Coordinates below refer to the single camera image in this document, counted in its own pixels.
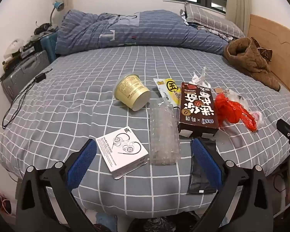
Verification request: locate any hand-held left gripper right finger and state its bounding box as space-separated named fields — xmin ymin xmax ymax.
xmin=192 ymin=137 xmax=273 ymax=232

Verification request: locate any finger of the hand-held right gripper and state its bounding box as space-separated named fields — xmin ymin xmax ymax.
xmin=276 ymin=119 xmax=290 ymax=150

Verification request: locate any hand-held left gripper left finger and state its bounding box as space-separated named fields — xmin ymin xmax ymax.
xmin=16 ymin=139 xmax=98 ymax=232

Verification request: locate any black foil packet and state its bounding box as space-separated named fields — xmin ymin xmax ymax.
xmin=187 ymin=138 xmax=224 ymax=195

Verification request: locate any white earphone box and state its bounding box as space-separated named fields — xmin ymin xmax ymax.
xmin=95 ymin=126 xmax=149 ymax=180

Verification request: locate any clear bubble wrap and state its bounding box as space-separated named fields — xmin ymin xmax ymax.
xmin=148 ymin=99 xmax=180 ymax=166

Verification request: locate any brown snack box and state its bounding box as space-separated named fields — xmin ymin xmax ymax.
xmin=177 ymin=82 xmax=219 ymax=138

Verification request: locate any red plastic bag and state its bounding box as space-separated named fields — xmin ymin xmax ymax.
xmin=214 ymin=94 xmax=258 ymax=132

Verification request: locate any yellow snack packet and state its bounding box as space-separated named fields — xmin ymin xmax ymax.
xmin=153 ymin=77 xmax=184 ymax=108

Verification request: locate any yellow plastic cup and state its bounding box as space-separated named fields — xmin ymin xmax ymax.
xmin=113 ymin=74 xmax=151 ymax=112

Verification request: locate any clear plastic bag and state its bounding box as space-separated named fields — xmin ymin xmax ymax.
xmin=228 ymin=89 xmax=263 ymax=126

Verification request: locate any grey checked bed sheet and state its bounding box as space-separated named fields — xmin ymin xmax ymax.
xmin=0 ymin=45 xmax=290 ymax=217

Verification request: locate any brown quilted jacket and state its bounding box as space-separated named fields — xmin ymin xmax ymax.
xmin=223 ymin=37 xmax=282 ymax=92

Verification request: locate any wooden headboard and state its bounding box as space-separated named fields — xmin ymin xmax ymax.
xmin=246 ymin=14 xmax=290 ymax=112

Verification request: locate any crumpled white tissue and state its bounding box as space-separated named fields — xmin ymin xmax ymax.
xmin=190 ymin=66 xmax=212 ymax=87

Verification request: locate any grey suitcase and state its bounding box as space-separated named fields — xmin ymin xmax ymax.
xmin=0 ymin=50 xmax=51 ymax=103

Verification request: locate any plaid cloth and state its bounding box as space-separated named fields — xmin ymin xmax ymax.
xmin=180 ymin=10 xmax=240 ymax=41

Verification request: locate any blue plastic stool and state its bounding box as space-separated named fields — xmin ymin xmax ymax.
xmin=40 ymin=32 xmax=58 ymax=63

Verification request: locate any beige curtain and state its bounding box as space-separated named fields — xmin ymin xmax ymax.
xmin=225 ymin=0 xmax=253 ymax=31

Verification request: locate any small white appliance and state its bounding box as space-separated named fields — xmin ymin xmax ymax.
xmin=3 ymin=39 xmax=25 ymax=58

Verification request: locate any grey checked pillow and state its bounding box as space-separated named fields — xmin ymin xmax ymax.
xmin=184 ymin=2 xmax=246 ymax=39

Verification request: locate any dark cloth pile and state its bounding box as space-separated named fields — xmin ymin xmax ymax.
xmin=34 ymin=23 xmax=58 ymax=35

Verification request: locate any blue striped quilt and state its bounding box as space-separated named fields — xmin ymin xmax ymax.
xmin=55 ymin=10 xmax=236 ymax=56

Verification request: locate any blue desk lamp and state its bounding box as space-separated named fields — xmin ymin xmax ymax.
xmin=49 ymin=1 xmax=64 ymax=29

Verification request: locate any black cable with adapter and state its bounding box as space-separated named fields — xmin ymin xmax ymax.
xmin=2 ymin=68 xmax=54 ymax=129

